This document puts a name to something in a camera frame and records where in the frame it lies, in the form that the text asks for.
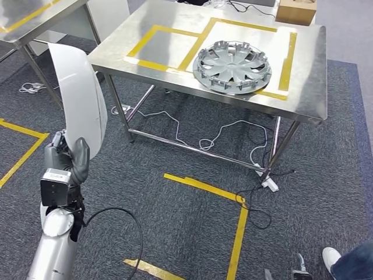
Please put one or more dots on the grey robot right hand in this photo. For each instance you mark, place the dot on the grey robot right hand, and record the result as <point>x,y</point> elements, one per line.
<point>301,262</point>

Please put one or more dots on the brown cardboard box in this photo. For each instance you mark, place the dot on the brown cardboard box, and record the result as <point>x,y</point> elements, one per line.
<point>294,15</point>

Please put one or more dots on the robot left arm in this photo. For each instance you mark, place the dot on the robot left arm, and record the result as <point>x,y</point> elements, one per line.
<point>55,251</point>

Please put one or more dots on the white power strip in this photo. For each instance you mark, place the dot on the white power strip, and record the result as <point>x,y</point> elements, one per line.
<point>270,185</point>

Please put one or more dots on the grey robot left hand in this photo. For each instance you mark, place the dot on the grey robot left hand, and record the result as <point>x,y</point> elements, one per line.
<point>56,154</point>

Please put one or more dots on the steel workbench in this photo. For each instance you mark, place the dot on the steel workbench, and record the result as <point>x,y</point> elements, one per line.
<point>306,77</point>

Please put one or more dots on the grey plastic hubcap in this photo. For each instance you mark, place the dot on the grey plastic hubcap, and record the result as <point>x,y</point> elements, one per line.
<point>233,71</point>

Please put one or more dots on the yellow floor tape marking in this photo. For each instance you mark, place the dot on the yellow floor tape marking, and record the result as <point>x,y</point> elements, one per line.
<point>203,187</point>
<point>23,128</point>

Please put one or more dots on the steel side bench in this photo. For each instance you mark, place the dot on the steel side bench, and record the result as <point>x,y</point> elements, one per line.
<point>44,19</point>

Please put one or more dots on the large yellow tape rectangle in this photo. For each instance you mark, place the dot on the large yellow tape rectangle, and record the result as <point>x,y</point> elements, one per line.
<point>287,65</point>

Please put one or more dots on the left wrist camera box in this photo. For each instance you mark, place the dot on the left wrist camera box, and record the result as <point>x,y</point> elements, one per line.
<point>55,189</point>

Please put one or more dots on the yellow tape strip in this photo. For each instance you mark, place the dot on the yellow tape strip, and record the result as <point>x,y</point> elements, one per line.
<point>29,16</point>

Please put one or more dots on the white curved panel part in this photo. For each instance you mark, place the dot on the white curved panel part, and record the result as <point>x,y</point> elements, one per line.
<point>78,96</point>

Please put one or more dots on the small yellow tape rectangle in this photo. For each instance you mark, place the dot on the small yellow tape rectangle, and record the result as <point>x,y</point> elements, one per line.
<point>151,65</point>

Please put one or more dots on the person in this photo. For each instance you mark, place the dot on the person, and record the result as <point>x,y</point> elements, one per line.
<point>331,257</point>

